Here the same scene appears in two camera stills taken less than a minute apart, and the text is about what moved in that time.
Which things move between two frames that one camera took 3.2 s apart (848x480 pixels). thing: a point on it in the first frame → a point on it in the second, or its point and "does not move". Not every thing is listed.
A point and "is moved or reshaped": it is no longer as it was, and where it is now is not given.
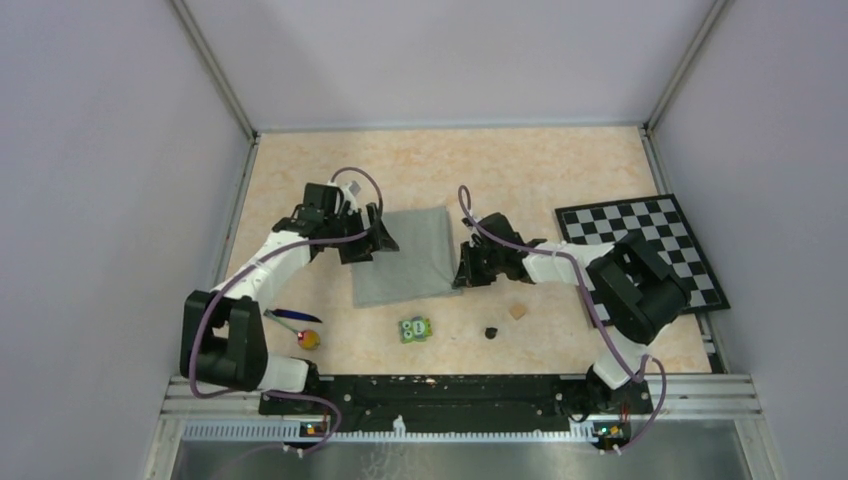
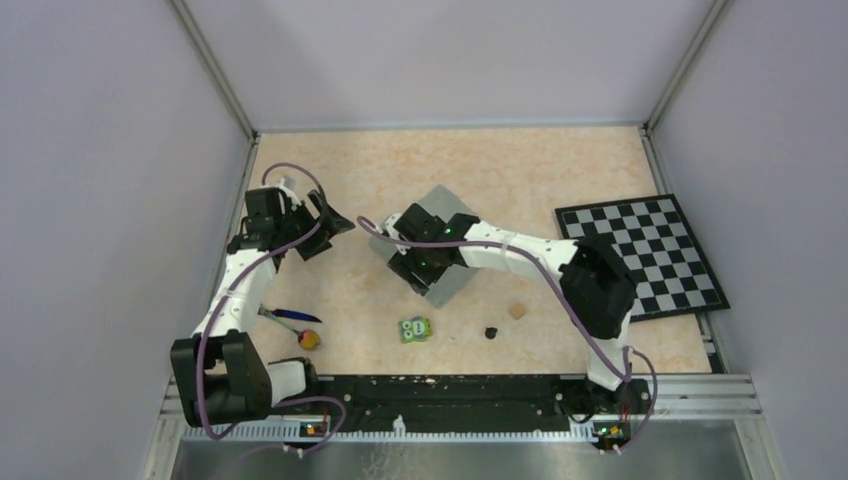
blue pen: (291, 314) does not move
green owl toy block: (417, 330) does not move
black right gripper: (467, 276) → (403, 262)
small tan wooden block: (517, 310) does not move
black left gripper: (360, 249) → (304, 211)
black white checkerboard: (662, 224) does not move
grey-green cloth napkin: (424, 264) is moved or reshaped
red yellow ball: (308, 339) does not move
